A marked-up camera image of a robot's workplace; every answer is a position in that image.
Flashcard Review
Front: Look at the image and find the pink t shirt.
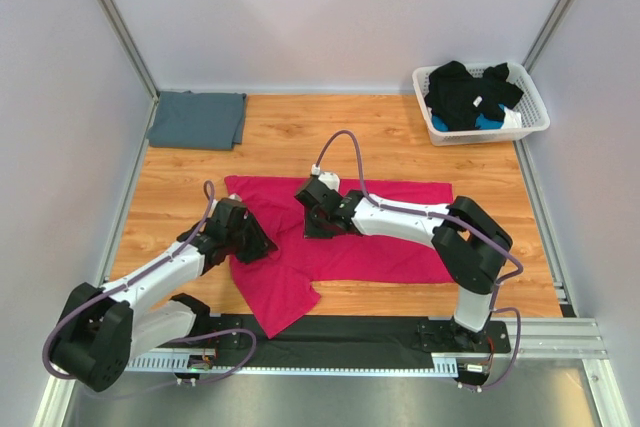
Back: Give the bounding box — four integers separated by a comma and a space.
224, 175, 452, 337

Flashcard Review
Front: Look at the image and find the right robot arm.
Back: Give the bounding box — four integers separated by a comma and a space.
294, 175, 513, 351

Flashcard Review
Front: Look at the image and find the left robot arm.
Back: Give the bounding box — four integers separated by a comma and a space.
42, 197, 277, 392

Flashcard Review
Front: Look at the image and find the folded grey-blue t shirt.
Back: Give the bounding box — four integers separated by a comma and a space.
147, 91, 248, 151

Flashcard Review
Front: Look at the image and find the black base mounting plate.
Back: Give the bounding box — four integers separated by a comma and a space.
198, 314, 511, 367

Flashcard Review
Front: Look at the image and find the black t shirt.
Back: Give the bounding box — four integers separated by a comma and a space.
424, 61, 523, 132

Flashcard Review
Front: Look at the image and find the blue t shirt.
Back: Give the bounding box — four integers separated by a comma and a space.
431, 115, 504, 132

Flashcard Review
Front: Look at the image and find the white cloth in basket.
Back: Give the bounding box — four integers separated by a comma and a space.
501, 107, 523, 130

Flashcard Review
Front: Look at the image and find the white plastic laundry basket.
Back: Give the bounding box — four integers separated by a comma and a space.
412, 62, 550, 147

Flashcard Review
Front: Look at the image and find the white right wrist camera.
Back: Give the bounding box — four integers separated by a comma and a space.
311, 164, 340, 192

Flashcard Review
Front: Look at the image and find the white slotted cable duct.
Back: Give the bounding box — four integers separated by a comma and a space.
125, 349, 487, 379

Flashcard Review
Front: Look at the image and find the aluminium frame rail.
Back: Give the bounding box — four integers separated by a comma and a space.
145, 317, 605, 362

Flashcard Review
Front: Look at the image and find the left aluminium corner post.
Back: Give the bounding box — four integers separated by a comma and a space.
97, 0, 158, 100

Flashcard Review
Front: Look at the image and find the aluminium corner post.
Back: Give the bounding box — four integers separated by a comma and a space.
522, 0, 575, 72
97, 0, 158, 100

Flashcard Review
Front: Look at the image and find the right aluminium corner post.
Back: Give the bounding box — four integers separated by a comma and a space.
522, 0, 575, 72

